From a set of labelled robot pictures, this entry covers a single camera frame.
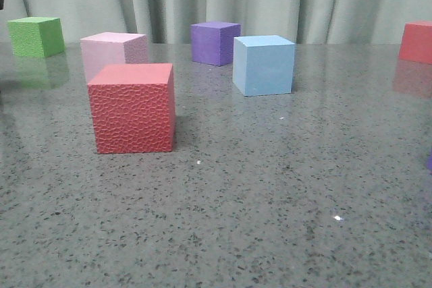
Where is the light blue foam cube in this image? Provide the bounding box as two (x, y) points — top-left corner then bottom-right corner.
(232, 35), (296, 96)

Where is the green foam cube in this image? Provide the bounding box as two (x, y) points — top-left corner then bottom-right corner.
(7, 17), (65, 58)

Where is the pink foam cube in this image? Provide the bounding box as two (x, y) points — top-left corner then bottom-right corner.
(80, 32), (149, 82)

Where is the textured red foam cube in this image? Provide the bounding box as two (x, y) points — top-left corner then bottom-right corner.
(87, 63), (176, 154)

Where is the dark purple foam cube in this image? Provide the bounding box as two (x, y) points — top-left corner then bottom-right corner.
(190, 22), (241, 66)

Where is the smooth red foam cube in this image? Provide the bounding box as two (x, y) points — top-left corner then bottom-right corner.
(398, 21), (432, 64)

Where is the light purple foam cube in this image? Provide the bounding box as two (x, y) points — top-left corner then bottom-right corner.
(426, 152), (432, 171)

